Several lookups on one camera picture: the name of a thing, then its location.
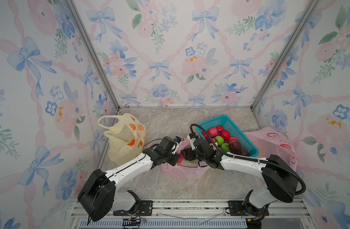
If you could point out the yellow knotted plastic bag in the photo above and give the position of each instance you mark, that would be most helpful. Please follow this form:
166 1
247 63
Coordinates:
126 137

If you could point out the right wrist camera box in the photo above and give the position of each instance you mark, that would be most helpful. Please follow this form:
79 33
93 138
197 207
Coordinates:
192 137

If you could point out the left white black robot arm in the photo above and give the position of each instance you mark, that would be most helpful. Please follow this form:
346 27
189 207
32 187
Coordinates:
99 194

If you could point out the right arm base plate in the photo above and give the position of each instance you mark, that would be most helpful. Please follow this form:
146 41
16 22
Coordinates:
237 208

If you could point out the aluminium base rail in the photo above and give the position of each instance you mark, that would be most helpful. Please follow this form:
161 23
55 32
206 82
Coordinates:
198 214

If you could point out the left aluminium corner post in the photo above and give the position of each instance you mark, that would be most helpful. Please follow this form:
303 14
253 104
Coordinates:
72 11

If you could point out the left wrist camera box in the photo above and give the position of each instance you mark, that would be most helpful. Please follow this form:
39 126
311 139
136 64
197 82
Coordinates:
178 140

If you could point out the dark purple round fruit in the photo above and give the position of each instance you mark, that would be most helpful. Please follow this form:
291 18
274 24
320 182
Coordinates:
244 152

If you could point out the green apple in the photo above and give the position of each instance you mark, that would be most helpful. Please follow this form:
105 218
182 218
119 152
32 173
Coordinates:
225 147

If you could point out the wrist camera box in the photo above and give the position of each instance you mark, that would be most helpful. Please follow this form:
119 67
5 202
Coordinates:
178 140
192 137

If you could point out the teal plastic mesh basket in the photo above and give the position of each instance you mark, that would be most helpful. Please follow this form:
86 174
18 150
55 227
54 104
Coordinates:
229 125

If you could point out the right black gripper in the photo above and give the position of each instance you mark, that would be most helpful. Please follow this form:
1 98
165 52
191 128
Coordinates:
187 154

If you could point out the aluminium corner post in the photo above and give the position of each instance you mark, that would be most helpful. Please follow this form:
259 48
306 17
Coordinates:
72 11
287 49

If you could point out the right aluminium corner post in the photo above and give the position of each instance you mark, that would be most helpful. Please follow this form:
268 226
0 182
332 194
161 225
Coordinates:
287 49

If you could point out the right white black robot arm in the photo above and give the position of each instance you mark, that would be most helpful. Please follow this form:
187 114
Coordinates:
280 182

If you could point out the pink crinkled toy ball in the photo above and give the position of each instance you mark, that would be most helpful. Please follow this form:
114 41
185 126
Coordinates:
232 139

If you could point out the pink printed plastic bag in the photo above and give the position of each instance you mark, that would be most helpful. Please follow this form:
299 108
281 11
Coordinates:
269 141

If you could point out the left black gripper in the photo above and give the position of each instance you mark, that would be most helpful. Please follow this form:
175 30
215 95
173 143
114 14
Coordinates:
173 161

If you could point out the dark red apple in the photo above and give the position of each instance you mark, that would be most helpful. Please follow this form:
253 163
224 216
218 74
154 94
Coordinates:
212 140

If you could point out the green crinkled toy vegetable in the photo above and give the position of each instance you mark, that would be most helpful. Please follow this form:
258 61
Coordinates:
219 140

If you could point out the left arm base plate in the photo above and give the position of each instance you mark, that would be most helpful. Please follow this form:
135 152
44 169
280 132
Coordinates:
142 208

